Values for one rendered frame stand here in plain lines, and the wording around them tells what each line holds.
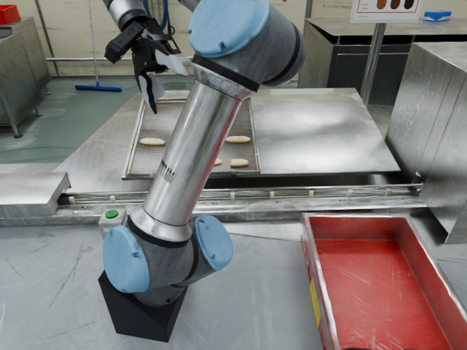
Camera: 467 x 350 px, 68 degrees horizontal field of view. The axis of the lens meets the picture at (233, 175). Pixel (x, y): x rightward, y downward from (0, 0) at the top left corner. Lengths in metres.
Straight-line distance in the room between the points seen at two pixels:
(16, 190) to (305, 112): 1.18
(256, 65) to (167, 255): 0.34
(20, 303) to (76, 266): 0.16
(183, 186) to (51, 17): 4.68
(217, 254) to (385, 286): 0.55
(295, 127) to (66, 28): 4.01
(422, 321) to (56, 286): 0.97
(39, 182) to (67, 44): 3.92
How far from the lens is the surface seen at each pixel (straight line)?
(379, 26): 1.94
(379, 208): 1.27
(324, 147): 1.46
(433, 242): 1.28
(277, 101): 1.69
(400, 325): 1.02
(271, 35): 0.55
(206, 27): 0.54
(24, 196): 1.32
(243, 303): 0.97
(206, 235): 0.70
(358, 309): 1.01
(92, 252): 1.17
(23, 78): 4.05
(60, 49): 5.23
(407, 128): 1.45
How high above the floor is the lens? 1.62
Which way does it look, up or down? 35 degrees down
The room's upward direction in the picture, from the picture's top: straight up
